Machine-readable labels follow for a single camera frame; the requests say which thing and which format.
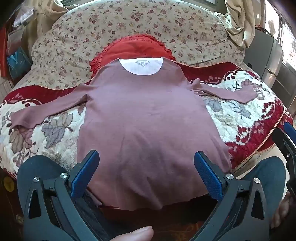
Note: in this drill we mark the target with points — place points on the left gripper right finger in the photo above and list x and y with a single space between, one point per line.
240 213

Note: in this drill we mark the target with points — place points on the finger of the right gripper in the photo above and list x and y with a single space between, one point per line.
287 148
289 130

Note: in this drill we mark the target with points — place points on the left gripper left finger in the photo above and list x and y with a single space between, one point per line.
50 211

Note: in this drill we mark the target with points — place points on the mauve long-sleeve shirt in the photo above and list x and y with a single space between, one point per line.
146 121

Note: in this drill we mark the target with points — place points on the person's right hand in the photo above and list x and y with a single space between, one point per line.
281 212

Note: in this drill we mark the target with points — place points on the person's left hand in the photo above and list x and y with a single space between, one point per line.
142 234

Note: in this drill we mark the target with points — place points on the person's leg in jeans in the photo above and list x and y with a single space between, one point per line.
272 173

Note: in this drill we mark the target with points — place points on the red and white floral blanket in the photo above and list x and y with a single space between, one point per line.
245 128

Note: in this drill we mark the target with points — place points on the grey cabinet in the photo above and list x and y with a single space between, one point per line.
265 57

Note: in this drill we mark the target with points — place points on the beige curtain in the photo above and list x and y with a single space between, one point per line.
239 22

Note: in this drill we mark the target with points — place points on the blue bag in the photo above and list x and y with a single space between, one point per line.
18 63

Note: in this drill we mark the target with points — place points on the beige floral quilt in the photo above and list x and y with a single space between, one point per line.
63 40

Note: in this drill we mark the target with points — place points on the red ruffled pillow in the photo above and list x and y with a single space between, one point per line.
130 47

